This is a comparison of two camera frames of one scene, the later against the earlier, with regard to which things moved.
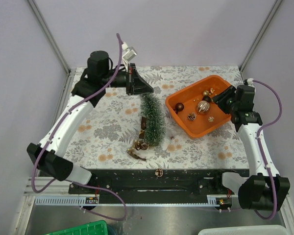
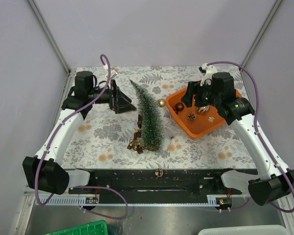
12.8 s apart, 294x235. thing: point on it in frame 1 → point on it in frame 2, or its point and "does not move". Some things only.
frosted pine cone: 159,173 does not move
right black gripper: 221,97 → 193,87
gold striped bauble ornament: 203,106 does not move
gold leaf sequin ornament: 210,119 does not move
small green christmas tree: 151,107 does not move
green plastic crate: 98,228 does not move
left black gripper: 135,84 → 119,102
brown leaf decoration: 140,144 → 136,144
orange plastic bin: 193,108 does not move
